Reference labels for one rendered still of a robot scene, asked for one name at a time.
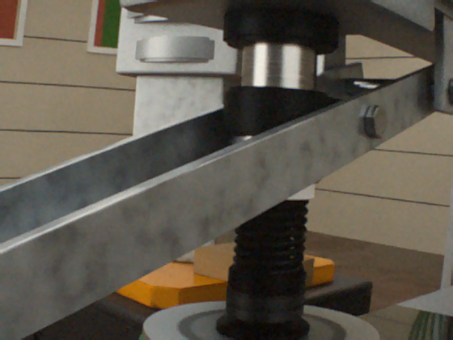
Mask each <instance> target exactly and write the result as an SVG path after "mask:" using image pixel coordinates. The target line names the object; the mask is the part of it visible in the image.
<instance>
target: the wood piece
mask: <svg viewBox="0 0 453 340"><path fill-rule="evenodd" d="M235 245H236V244H229V243H228V244H212V245H206V246H201V247H199V248H197V249H195V250H194V264H193V273H195V274H201V275H205V276H208V277H211V278H217V279H221V280H224V281H227V280H228V268H229V266H231V265H232V264H233V263H235V262H234V261H233V256H234V255H236V254H237V253H235V252H234V250H233V248H234V246H235ZM314 262H315V258H313V257H305V259H304V260H303V261H302V263H303V264H304V269H305V271H306V272H307V279H306V286H309V285H311V284H312V279H313V274H314Z"/></svg>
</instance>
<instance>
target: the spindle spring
mask: <svg viewBox="0 0 453 340"><path fill-rule="evenodd" d="M308 203H309V199H294V200H283V201H281V202H279V203H278V204H276V205H274V206H272V207H270V208H293V210H265V211H263V212H261V213H260V214H259V215H257V216H255V217H253V218H261V219H291V218H293V219H292V220H281V221H270V220H255V219H249V220H248V221H246V222H244V223H242V224H240V225H239V226H238V227H236V228H235V230H234V231H235V234H237V235H239V236H237V237H235V238H234V242H235V243H236V245H235V246H234V248H233V250H234V252H235V253H237V254H236V255H234V256H233V261H234V262H236V263H238V264H240V265H244V266H252V267H261V268H281V267H283V266H292V267H290V268H284V269H275V270H258V269H251V268H247V269H246V270H245V272H244V273H248V274H265V275H291V274H297V273H300V272H302V271H303V268H304V264H303V263H302V261H303V260H304V259H305V257H304V255H303V252H304V250H305V248H306V247H305V246H304V244H303V243H305V241H306V236H305V235H304V234H305V233H307V227H306V226H305V225H304V224H306V223H307V222H308V218H307V217H306V216H304V215H307V213H308V211H309V210H308V209H307V207H306V206H305V205H307V204H308ZM251 227H255V228H269V229H283V228H292V230H288V231H260V230H252V229H251ZM250 237H251V238H259V239H268V238H289V237H292V238H294V239H289V240H250ZM249 247H253V248H264V249H283V248H290V249H286V250H259V249H250V248H249ZM291 248H294V249H291ZM248 257H257V258H266V257H290V258H287V259H279V260H265V259H258V260H255V259H248Z"/></svg>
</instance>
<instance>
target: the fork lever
mask: <svg viewBox="0 0 453 340"><path fill-rule="evenodd" d="M434 64H435V63H434ZM434 64H432V65H428V66H426V67H425V68H424V67H422V68H421V69H419V70H415V71H414V72H412V73H409V74H406V75H402V76H401V77H399V78H398V79H364V78H363V68H362V62H354V63H350V64H347V65H344V66H338V67H336V68H335V69H332V70H326V71H324V72H321V73H318V74H317V85H316V90H317V91H322V92H326V93H328V96H331V97H336V98H340V99H341V101H339V102H336V103H335V104H332V105H330V106H328V107H323V108H322V109H319V110H317V111H314V112H313V113H309V114H308V115H306V116H302V117H299V118H296V119H294V120H293V121H290V122H287V123H285V124H284V125H280V126H278V127H276V128H274V129H271V130H268V131H266V132H264V133H261V134H258V135H255V136H253V137H251V138H248V139H245V140H243V141H242V142H238V143H236V144H234V145H232V146H228V143H229V138H231V135H227V131H226V130H222V115H223V104H222V105H219V106H217V107H214V108H210V109H207V110H205V111H203V112H200V113H197V114H194V115H192V116H189V117H185V118H182V119H179V120H178V121H173V122H171V123H168V124H166V125H161V126H159V127H157V128H154V129H152V130H148V131H146V132H143V133H140V134H137V135H134V136H132V137H129V138H126V139H123V140H121V141H119V142H115V143H112V144H110V145H107V146H105V147H102V148H100V149H97V150H94V151H91V152H88V153H86V154H84V155H80V156H79V157H76V158H73V159H70V160H68V161H66V162H63V163H59V164H55V165H53V166H52V167H49V168H46V169H44V170H41V171H39V172H36V173H33V174H32V175H28V176H25V177H22V178H20V179H18V180H16V181H12V182H11V183H7V184H5V185H2V186H0V340H20V339H22V338H25V337H27V336H28V335H30V334H34V333H35V332H37V331H38V330H40V329H42V328H45V326H48V325H51V324H52V323H54V322H57V321H58V320H61V319H62V318H63V317H67V316H68V315H70V314H71V313H75V312H76V311H78V310H80V309H82V308H85V307H86V306H87V305H88V304H92V303H94V302H96V301H97V300H100V299H102V298H104V297H105V296H106V295H110V294H111V293H113V292H114V291H117V290H119V289H121V288H122V287H125V286H127V285H128V284H130V283H133V282H135V281H136V280H138V279H140V278H142V277H144V276H146V275H148V274H149V273H150V272H154V271H156V270H157V269H159V268H161V267H162V266H164V265H167V264H169V263H170V262H172V261H174V260H176V259H178V257H183V256H184V255H185V254H187V253H190V252H192V251H193V250H194V249H197V248H199V247H200V246H202V245H203V244H205V243H208V242H210V241H212V240H214V239H215V238H217V237H219V236H221V235H222V234H224V233H226V232H228V231H230V230H231V229H233V228H235V227H237V226H239V225H240V224H242V223H244V222H246V221H248V220H249V219H251V218H253V217H255V216H257V215H259V214H260V213H261V212H263V211H265V210H267V209H269V208H270V207H272V206H274V205H276V204H278V203H279V202H281V201H283V200H285V199H287V198H290V197H292V196H294V195H295V194H297V193H299V192H300V191H302V190H304V189H305V188H307V187H309V186H311V185H313V184H315V183H316V182H318V181H319V180H321V179H323V178H325V177H326V176H328V175H330V174H332V173H333V172H335V171H336V170H338V169H339V168H342V167H343V166H345V165H346V164H348V163H350V162H352V161H353V160H354V159H358V158H360V156H362V155H365V154H366V153H367V152H368V151H371V150H373V148H375V147H377V146H380V145H381V144H383V143H385V142H386V141H387V140H389V139H390V138H393V137H395V136H396V135H398V134H399V133H401V132H402V131H404V130H406V129H408V128H410V127H411V126H412V125H414V124H416V123H418V122H419V121H421V120H423V119H424V118H427V117H428V116H430V114H432V113H436V111H435V110H434V93H435V90H434V83H435V78H434V74H435V68H434Z"/></svg>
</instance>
